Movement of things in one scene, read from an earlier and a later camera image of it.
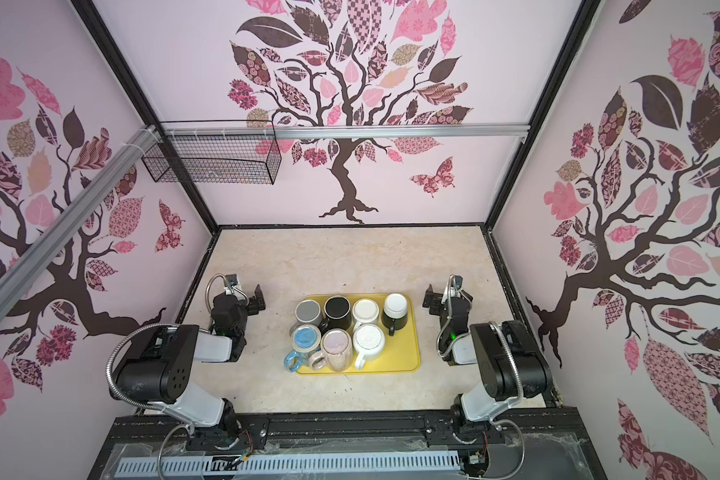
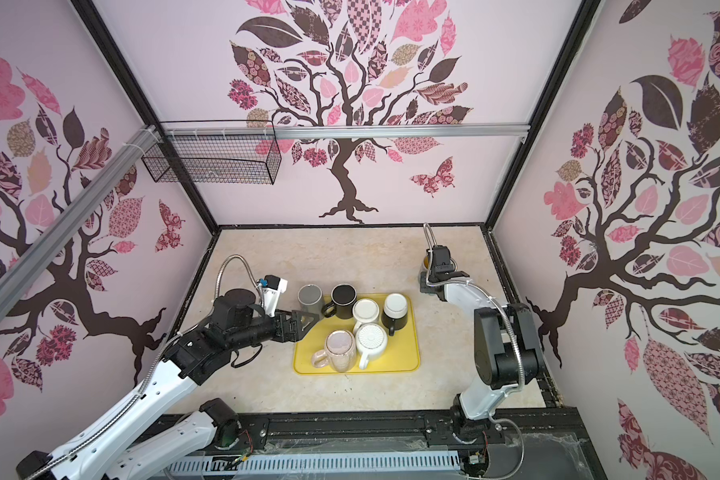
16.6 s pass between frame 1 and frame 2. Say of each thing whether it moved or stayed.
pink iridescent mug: stayed
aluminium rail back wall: stayed
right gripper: moved
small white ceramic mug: stayed
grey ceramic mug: moved
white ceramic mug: stayed
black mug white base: stayed
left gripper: moved
